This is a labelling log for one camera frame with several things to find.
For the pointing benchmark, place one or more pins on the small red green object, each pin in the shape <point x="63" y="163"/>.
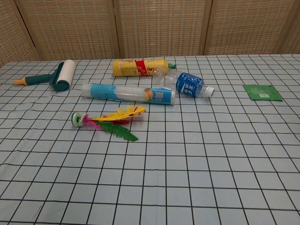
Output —
<point x="112" y="118"/>

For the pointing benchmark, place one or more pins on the sleeve of plastic cups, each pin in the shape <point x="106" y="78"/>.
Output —
<point x="131" y="93"/>

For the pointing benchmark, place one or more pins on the blue checked tablecloth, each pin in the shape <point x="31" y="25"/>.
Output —
<point x="164" y="152"/>

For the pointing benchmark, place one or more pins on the clear water bottle blue label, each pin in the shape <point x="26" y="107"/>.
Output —
<point x="185" y="83"/>

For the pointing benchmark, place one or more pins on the yellow plastic bottle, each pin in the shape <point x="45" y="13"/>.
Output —
<point x="131" y="68"/>

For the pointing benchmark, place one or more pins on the woven folding screen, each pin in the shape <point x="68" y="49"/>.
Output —
<point x="150" y="28"/>

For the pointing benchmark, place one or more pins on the green lint roller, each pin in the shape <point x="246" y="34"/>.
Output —
<point x="61" y="75"/>

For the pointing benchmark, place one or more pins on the green sachet packet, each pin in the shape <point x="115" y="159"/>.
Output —
<point x="262" y="92"/>

